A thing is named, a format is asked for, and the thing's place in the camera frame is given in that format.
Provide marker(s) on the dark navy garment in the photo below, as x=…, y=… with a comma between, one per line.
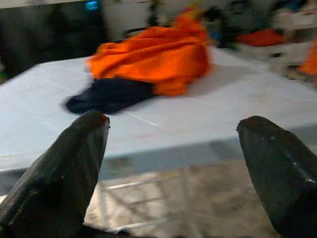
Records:
x=111, y=95

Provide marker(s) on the black television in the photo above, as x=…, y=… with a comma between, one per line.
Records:
x=49, y=34

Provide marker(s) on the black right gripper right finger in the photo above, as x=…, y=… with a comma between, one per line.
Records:
x=284, y=178

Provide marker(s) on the white folding table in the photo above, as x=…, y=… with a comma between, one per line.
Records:
x=37, y=109

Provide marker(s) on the orange garment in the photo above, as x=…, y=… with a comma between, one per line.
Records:
x=153, y=59

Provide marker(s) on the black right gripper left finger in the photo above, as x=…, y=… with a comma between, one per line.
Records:
x=54, y=178

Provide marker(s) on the yellow plush toy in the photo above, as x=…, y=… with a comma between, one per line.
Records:
x=194, y=10

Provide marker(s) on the red folded cloth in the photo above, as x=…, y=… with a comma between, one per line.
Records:
x=260, y=38

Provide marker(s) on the white storage bin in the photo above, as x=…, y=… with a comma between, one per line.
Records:
x=280, y=53

